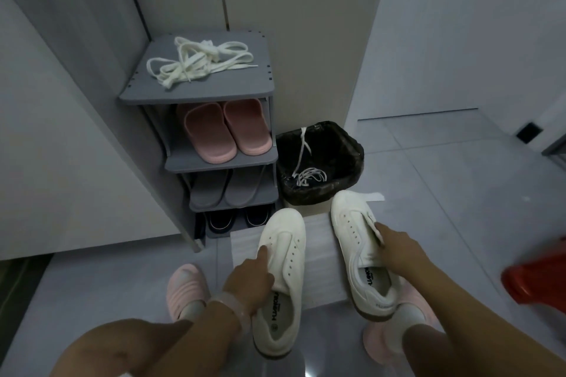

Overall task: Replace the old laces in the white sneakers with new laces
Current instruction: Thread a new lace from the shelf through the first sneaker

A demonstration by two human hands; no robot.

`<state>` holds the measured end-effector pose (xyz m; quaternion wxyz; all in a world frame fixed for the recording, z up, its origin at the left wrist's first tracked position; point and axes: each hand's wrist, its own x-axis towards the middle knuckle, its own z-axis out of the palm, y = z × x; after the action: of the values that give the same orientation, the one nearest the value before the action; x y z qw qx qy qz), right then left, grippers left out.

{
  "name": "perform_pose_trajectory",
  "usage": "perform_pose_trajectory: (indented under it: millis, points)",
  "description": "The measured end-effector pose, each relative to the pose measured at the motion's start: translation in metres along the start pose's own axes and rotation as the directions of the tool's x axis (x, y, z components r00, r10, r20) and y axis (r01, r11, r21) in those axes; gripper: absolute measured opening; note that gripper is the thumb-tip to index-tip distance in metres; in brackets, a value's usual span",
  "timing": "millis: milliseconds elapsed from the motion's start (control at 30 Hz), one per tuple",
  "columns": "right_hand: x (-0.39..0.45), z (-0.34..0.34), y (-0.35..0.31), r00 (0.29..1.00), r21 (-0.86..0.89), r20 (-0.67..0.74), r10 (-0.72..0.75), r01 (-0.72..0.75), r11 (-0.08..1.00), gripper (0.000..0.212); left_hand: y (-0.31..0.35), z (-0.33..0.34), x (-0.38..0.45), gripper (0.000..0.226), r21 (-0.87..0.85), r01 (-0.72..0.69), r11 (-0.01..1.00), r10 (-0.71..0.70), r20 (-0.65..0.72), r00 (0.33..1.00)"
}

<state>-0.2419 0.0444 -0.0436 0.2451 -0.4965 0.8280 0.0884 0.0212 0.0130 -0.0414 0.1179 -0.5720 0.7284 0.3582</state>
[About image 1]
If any person's left hand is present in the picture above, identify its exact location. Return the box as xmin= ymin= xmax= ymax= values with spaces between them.
xmin=222 ymin=245 xmax=276 ymax=318

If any person's right hand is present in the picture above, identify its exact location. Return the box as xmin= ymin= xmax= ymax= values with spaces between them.
xmin=375 ymin=222 xmax=426 ymax=277

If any white lace-less sneaker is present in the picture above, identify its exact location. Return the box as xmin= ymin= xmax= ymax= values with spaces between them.
xmin=331 ymin=190 xmax=405 ymax=320
xmin=252 ymin=208 xmax=307 ymax=357

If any person's right forearm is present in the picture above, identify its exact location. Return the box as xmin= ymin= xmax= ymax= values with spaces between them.
xmin=396 ymin=253 xmax=566 ymax=377

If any person's left forearm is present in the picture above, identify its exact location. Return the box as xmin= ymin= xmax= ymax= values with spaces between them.
xmin=148 ymin=302 xmax=248 ymax=377

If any black shoe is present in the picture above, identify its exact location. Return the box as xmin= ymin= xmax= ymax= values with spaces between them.
xmin=244 ymin=206 xmax=272 ymax=228
xmin=207 ymin=210 xmax=239 ymax=234

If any white foam sheet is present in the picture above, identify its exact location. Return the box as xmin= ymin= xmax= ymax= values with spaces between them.
xmin=230 ymin=190 xmax=385 ymax=303

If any pink wristband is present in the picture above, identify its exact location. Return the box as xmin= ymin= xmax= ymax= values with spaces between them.
xmin=208 ymin=292 xmax=246 ymax=330

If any grey slipper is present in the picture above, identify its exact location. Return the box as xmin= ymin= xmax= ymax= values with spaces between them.
xmin=192 ymin=169 xmax=233 ymax=209
xmin=225 ymin=166 xmax=277 ymax=207

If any pink ribbed worn slipper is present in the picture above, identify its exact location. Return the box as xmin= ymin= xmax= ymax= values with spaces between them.
xmin=363 ymin=284 xmax=443 ymax=366
xmin=167 ymin=263 xmax=210 ymax=322

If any bin with black bag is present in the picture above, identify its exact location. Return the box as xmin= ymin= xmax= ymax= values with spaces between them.
xmin=275 ymin=121 xmax=365 ymax=209

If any thin white shoelace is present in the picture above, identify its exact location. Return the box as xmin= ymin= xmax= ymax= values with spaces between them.
xmin=289 ymin=127 xmax=328 ymax=189

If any white sock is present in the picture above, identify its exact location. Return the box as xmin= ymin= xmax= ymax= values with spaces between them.
xmin=179 ymin=299 xmax=208 ymax=324
xmin=389 ymin=302 xmax=426 ymax=355

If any pink rubber slipper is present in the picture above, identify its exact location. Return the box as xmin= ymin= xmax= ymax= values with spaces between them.
xmin=222 ymin=98 xmax=273 ymax=157
xmin=183 ymin=103 xmax=238 ymax=164

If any person's right leg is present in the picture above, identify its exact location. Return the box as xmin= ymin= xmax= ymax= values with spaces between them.
xmin=402 ymin=325 xmax=449 ymax=377

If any person's leg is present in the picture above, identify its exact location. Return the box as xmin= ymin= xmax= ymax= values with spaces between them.
xmin=49 ymin=318 xmax=195 ymax=377
xmin=402 ymin=325 xmax=449 ymax=377

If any red plastic stool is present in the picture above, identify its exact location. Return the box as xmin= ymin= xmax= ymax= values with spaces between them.
xmin=501 ymin=237 xmax=566 ymax=315

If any person's left leg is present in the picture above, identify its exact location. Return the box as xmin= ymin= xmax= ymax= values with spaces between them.
xmin=49 ymin=318 xmax=195 ymax=377

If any grey shoe rack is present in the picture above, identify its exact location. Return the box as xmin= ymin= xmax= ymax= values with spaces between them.
xmin=119 ymin=29 xmax=280 ymax=254

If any bundle of white shoelaces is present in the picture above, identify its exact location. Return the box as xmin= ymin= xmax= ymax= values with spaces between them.
xmin=147 ymin=37 xmax=258 ymax=91

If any black wall socket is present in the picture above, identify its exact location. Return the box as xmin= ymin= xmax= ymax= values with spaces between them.
xmin=516 ymin=122 xmax=544 ymax=144

